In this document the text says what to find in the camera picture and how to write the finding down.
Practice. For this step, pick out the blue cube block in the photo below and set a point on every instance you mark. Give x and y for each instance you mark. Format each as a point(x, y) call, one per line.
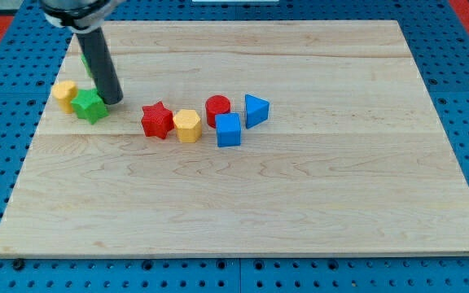
point(228, 129)

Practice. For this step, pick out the yellow heart block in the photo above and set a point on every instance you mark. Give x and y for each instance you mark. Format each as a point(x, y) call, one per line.
point(64, 92)

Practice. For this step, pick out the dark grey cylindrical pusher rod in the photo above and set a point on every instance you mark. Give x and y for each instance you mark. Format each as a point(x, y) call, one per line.
point(99, 62)

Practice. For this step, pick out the blue triangle block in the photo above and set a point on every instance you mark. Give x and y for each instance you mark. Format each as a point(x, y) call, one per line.
point(256, 110)

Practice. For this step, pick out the green star block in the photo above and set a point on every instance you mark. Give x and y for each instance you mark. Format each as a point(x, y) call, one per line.
point(88, 105)

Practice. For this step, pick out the yellow hexagon block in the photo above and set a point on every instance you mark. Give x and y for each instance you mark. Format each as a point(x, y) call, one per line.
point(188, 125)

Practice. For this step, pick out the green block behind rod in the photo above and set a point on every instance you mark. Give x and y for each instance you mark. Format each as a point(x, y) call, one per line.
point(86, 66)

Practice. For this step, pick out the red star block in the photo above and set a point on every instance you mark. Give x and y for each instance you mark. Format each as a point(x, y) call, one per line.
point(157, 120)

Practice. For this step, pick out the red cylinder block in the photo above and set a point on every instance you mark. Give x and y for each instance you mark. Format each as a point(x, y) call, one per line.
point(216, 105)

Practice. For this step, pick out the wooden board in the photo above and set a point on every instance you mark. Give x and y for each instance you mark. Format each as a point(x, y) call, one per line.
point(353, 160)

